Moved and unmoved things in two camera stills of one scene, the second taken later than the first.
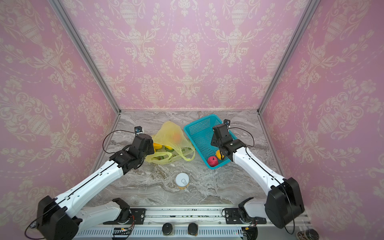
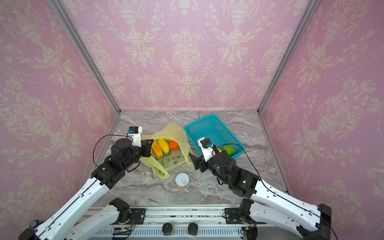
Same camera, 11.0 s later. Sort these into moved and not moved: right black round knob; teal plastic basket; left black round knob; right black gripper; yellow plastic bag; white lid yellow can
Moved: yellow plastic bag; right black gripper
Not moved: right black round knob; white lid yellow can; teal plastic basket; left black round knob
